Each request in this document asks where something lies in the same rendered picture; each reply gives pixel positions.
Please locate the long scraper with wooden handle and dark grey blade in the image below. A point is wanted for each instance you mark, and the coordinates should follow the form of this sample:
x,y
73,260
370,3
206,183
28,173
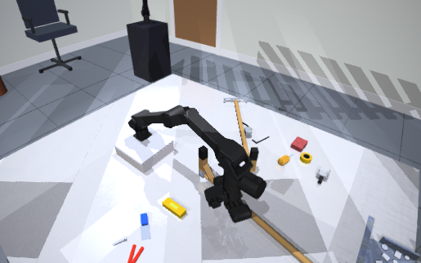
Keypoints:
x,y
205,172

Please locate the red-handled pliers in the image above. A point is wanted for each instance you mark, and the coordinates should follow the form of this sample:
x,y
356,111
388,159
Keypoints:
x,y
132,253

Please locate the blue-handled scraper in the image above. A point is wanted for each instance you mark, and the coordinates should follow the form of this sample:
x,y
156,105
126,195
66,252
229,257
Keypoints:
x,y
145,229

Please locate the pink rectangular block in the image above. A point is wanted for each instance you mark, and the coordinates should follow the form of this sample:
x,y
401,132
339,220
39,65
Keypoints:
x,y
299,144

